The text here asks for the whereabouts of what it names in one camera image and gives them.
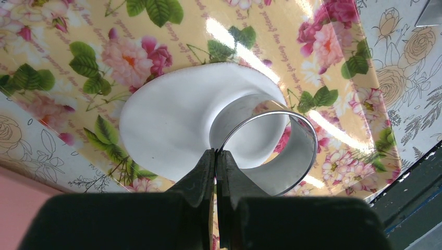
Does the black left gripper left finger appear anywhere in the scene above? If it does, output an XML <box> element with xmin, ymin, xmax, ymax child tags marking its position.
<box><xmin>19</xmin><ymin>149</ymin><xmax>215</xmax><ymax>249</ymax></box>

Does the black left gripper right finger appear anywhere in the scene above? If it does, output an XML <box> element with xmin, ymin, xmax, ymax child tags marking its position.
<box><xmin>216</xmin><ymin>151</ymin><xmax>391</xmax><ymax>249</ymax></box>

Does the round metal cutter ring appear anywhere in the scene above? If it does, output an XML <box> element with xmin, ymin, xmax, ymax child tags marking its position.
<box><xmin>208</xmin><ymin>94</ymin><xmax>319</xmax><ymax>197</ymax></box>

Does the white dough ball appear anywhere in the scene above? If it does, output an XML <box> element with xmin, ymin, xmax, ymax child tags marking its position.
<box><xmin>119</xmin><ymin>62</ymin><xmax>286</xmax><ymax>181</ymax></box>

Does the floral yellow tray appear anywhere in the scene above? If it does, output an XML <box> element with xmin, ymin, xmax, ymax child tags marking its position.
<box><xmin>0</xmin><ymin>0</ymin><xmax>403</xmax><ymax>250</ymax></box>

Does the pink plastic tray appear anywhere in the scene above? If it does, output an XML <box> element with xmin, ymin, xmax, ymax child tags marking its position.
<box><xmin>1</xmin><ymin>167</ymin><xmax>62</xmax><ymax>249</ymax></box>

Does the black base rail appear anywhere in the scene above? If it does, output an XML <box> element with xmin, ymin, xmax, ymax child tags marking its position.
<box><xmin>371</xmin><ymin>143</ymin><xmax>441</xmax><ymax>249</ymax></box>

